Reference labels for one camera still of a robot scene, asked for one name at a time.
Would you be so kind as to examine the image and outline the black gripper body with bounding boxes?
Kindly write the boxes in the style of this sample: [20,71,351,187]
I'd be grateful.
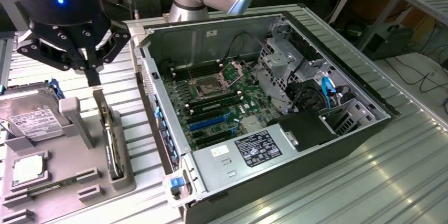
[7,0,113,60]

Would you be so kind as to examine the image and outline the RAM memory stick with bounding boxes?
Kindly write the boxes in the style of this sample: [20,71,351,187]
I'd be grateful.
[91,87,125,182]

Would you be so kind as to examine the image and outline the silver hard disk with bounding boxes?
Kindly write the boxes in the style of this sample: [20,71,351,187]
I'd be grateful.
[0,83,67,141]

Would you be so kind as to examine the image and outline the CPU socket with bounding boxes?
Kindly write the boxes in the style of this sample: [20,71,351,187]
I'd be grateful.
[193,76,228,98]

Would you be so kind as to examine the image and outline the open metal socket cover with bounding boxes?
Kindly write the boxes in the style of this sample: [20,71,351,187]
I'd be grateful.
[217,60,248,83]

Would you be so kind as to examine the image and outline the installed black RAM stick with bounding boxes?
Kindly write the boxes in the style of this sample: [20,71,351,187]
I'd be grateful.
[191,95,243,114]

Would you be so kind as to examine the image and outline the black expansion slot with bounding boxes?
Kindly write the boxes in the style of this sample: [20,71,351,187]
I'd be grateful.
[193,128,233,144]
[187,110,225,125]

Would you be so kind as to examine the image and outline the grey parts rack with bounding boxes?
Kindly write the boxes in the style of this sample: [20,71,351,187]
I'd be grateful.
[0,95,137,224]

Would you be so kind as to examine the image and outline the blue expansion slot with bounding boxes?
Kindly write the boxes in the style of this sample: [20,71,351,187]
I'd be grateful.
[188,115,228,131]

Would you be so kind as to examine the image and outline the silver CPU chip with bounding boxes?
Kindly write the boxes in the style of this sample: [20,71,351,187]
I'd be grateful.
[12,157,48,183]

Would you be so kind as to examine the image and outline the green motherboard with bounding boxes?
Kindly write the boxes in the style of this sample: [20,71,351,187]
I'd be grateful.
[163,60,281,151]

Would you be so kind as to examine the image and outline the silver metal drive cage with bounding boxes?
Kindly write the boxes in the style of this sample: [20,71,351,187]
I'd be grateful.
[257,36,316,104]

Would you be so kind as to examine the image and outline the green RAM stick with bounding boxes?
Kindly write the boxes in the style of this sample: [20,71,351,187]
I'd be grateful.
[27,178,77,197]

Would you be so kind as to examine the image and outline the blue case latch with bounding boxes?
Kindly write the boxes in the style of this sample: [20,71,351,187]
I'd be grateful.
[167,177,185,190]

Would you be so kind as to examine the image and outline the silver power supply unit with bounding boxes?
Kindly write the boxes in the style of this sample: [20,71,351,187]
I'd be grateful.
[191,124,303,193]

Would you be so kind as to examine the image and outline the black plastic air shroud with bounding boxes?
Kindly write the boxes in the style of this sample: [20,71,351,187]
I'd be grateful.
[268,110,340,153]

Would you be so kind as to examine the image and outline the black open PC case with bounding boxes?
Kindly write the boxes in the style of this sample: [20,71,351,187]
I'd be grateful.
[128,10,401,224]

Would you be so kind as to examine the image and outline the black box device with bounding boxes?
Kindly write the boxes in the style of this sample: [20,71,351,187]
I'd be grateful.
[365,24,416,61]

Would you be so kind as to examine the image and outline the blue disk bracket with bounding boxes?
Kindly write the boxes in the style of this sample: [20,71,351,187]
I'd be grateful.
[45,78,67,100]

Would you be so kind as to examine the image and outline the black wire inside case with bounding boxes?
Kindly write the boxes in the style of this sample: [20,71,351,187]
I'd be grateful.
[225,31,263,61]

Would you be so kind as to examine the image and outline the blue SATA wire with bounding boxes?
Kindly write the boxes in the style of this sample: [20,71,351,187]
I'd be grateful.
[320,76,337,110]

